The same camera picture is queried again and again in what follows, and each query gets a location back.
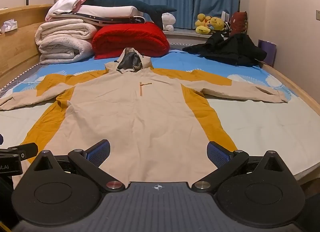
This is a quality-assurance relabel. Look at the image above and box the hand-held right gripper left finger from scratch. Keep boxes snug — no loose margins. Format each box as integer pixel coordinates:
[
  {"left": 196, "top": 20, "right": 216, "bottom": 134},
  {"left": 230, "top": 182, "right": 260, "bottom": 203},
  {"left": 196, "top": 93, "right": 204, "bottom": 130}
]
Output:
[{"left": 29, "top": 139, "right": 126, "bottom": 193}]

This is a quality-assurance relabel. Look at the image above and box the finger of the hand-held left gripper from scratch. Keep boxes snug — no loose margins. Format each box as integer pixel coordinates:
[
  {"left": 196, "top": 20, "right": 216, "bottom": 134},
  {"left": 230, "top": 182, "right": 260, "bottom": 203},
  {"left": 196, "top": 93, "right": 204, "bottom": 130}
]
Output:
[{"left": 0, "top": 134, "right": 39, "bottom": 160}]

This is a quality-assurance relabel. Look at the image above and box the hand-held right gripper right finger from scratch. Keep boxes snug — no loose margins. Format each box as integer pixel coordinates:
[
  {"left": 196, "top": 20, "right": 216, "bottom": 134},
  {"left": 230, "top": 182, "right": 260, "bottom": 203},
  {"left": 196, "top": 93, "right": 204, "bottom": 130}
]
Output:
[{"left": 191, "top": 141, "right": 288, "bottom": 193}]

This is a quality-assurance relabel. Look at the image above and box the beige and yellow hoodie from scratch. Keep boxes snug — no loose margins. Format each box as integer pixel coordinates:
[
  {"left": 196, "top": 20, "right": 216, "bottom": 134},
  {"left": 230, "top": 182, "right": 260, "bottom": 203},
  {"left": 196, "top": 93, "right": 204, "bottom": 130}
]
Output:
[{"left": 0, "top": 47, "right": 289, "bottom": 190}]

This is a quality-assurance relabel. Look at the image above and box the black clothes pile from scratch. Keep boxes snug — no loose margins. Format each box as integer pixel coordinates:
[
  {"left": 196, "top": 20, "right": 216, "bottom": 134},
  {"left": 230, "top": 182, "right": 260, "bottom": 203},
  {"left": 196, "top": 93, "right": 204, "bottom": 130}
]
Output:
[{"left": 182, "top": 32, "right": 267, "bottom": 67}]

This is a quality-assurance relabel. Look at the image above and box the grey fleece folded blanket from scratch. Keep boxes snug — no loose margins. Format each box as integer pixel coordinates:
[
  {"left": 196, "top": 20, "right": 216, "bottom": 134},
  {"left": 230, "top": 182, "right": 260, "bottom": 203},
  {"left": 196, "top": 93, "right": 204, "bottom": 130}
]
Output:
[{"left": 38, "top": 35, "right": 94, "bottom": 65}]

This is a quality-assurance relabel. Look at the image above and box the red folded blanket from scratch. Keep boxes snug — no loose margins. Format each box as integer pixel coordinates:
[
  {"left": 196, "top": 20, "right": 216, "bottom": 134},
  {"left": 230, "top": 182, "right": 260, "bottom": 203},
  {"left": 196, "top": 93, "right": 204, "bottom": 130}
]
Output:
[{"left": 92, "top": 22, "right": 170, "bottom": 60}]

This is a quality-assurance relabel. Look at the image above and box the white window ledge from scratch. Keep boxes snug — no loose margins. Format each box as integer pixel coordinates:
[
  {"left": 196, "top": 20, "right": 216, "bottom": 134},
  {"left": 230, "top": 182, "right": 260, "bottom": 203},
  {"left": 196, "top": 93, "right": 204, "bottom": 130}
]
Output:
[{"left": 162, "top": 28, "right": 230, "bottom": 51}]

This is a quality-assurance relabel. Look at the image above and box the tissue box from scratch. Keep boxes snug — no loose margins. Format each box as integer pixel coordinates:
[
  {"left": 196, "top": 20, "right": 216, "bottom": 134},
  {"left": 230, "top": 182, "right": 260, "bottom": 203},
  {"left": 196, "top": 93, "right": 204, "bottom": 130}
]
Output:
[{"left": 0, "top": 19, "right": 18, "bottom": 34}]

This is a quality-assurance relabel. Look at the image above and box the yellow bear plush toy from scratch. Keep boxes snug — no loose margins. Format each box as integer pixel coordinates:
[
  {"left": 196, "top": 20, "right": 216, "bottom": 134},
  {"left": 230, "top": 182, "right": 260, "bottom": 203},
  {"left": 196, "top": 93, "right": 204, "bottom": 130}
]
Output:
[{"left": 209, "top": 17, "right": 225, "bottom": 31}]

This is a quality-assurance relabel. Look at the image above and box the yellow duck plush toy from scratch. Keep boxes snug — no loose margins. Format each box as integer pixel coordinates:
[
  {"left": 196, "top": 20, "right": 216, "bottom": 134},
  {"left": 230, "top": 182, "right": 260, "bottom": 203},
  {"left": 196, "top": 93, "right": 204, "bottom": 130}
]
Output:
[{"left": 195, "top": 13, "right": 213, "bottom": 35}]

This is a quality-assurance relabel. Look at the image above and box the navy cloth with white trim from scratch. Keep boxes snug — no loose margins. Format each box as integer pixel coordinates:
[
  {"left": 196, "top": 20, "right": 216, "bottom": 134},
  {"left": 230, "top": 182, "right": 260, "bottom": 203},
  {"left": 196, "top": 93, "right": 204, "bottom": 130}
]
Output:
[{"left": 49, "top": 14, "right": 146, "bottom": 26}]

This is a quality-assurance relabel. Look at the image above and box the dark red plush cushion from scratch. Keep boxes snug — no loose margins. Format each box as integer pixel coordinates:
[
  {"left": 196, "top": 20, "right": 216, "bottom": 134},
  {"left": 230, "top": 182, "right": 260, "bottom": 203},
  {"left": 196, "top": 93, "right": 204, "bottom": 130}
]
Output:
[{"left": 229, "top": 11, "right": 248, "bottom": 36}]

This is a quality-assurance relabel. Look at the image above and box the white pillow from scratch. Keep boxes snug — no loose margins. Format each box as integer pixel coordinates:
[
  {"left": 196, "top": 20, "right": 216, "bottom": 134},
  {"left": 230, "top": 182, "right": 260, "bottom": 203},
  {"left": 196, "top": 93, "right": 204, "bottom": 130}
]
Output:
[{"left": 51, "top": 5, "right": 142, "bottom": 20}]

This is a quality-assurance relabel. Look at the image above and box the white plush toy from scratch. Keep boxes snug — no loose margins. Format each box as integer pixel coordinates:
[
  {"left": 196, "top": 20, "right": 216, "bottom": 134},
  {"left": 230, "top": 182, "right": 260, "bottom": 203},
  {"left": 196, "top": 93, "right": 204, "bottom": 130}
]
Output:
[{"left": 161, "top": 12, "right": 175, "bottom": 31}]

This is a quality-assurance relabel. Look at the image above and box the pink and white garment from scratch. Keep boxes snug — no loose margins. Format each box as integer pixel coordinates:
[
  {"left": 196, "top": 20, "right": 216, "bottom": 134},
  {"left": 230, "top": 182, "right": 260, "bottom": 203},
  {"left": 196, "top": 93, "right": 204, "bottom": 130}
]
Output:
[{"left": 45, "top": 0, "right": 87, "bottom": 21}]

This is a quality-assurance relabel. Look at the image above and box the wooden bed frame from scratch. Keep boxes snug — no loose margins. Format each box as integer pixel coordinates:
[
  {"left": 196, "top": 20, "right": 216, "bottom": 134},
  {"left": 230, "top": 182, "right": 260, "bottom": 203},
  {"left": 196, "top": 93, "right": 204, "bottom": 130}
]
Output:
[{"left": 0, "top": 4, "right": 320, "bottom": 192}]

